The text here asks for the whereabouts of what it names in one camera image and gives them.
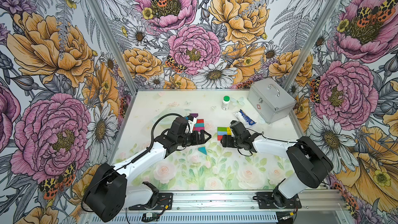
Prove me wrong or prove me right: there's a small green circuit board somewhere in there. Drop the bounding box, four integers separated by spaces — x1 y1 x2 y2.
142 213 157 223

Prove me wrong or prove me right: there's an aluminium front rail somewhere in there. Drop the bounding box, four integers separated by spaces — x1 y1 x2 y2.
121 189 349 218

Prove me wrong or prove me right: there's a white bottle green cap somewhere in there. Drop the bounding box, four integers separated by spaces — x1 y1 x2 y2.
221 95 230 111

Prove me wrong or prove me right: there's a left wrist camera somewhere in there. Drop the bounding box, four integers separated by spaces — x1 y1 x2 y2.
185 115 197 133

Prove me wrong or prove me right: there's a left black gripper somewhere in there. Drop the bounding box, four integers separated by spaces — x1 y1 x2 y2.
177 130 210 146

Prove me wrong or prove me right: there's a teal triangular block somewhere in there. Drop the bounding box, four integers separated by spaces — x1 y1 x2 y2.
198 147 207 155

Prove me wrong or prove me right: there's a left aluminium frame post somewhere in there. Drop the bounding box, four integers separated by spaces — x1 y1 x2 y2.
86 0 138 95

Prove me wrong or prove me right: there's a magenta rectangular block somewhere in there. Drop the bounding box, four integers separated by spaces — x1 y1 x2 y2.
193 127 205 132

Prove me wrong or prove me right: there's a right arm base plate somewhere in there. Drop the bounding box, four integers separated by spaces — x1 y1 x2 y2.
252 191 302 209

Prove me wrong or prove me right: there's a silver metal case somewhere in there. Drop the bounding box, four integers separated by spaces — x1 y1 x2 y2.
247 78 296 123

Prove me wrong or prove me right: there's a blue white plastic packet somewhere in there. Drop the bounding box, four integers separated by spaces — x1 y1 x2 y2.
233 110 256 127

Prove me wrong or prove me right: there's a right aluminium frame post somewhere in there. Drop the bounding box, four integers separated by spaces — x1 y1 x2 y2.
281 0 355 91

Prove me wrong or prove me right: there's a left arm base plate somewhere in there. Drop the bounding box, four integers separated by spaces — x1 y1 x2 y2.
128 192 174 211

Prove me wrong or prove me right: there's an aluminium frame post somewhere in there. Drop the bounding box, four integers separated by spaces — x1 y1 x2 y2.
86 0 138 95
281 0 355 91

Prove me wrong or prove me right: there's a teal rectangular block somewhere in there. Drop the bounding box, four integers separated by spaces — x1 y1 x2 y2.
195 123 205 128

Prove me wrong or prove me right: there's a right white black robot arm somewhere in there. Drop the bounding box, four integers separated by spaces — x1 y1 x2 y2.
221 120 334 208

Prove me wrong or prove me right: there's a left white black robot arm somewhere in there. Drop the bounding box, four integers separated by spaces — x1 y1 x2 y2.
81 113 211 223

